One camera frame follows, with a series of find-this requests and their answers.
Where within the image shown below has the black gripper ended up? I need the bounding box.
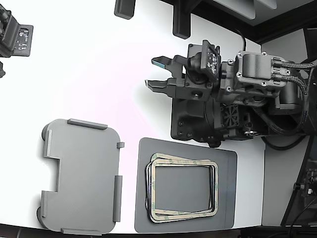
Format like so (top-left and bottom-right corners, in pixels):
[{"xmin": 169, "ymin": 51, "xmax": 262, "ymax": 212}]
[{"xmin": 145, "ymin": 44, "xmax": 215, "ymax": 101}]

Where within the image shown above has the beige adhesive liner frame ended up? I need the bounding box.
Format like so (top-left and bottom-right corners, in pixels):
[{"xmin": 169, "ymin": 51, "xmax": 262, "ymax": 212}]
[
  {"xmin": 150, "ymin": 160, "xmax": 219, "ymax": 219},
  {"xmin": 148, "ymin": 153, "xmax": 216, "ymax": 225}
]

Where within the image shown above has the tall black stand foot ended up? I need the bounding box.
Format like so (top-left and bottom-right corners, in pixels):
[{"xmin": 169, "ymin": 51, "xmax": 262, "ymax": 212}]
[{"xmin": 172, "ymin": 0, "xmax": 192, "ymax": 40}]

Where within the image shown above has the short black stand foot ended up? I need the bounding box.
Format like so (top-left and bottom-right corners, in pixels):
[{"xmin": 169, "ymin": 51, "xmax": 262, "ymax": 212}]
[{"xmin": 113, "ymin": 0, "xmax": 136, "ymax": 19}]

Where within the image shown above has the gray panel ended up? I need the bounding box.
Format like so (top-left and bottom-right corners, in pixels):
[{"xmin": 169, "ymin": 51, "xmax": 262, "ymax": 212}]
[{"xmin": 212, "ymin": 0, "xmax": 257, "ymax": 21}]

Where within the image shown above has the dark gray textured tray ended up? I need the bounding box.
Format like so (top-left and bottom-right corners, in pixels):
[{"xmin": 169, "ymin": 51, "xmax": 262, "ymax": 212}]
[{"xmin": 134, "ymin": 137, "xmax": 238, "ymax": 234}]

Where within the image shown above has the black device on stand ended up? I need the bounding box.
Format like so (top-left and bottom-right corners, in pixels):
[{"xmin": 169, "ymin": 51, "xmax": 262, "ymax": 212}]
[{"xmin": 281, "ymin": 135, "xmax": 317, "ymax": 227}]

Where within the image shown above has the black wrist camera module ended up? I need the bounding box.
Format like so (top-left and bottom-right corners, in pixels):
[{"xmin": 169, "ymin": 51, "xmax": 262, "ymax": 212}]
[{"xmin": 187, "ymin": 39, "xmax": 221, "ymax": 83}]

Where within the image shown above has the thin black cable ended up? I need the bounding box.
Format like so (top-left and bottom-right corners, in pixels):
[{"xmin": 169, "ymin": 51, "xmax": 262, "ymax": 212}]
[{"xmin": 233, "ymin": 28, "xmax": 247, "ymax": 52}]

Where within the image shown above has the black furniture frame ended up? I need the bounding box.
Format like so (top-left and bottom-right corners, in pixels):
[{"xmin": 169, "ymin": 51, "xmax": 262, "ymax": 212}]
[{"xmin": 160, "ymin": 0, "xmax": 317, "ymax": 44}]

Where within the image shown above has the black braided cable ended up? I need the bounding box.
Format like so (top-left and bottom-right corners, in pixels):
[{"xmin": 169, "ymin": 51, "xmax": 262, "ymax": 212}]
[
  {"xmin": 249, "ymin": 103, "xmax": 307, "ymax": 136},
  {"xmin": 273, "ymin": 71, "xmax": 311, "ymax": 97},
  {"xmin": 273, "ymin": 58, "xmax": 317, "ymax": 73}
]

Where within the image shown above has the black looped base cable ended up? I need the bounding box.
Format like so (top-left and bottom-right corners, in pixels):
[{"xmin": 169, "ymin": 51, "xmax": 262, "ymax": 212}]
[{"xmin": 261, "ymin": 135, "xmax": 309, "ymax": 151}]

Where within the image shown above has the black camera module on mount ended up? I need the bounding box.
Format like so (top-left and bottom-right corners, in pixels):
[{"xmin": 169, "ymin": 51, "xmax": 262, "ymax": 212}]
[{"xmin": 0, "ymin": 1, "xmax": 34, "ymax": 60}]

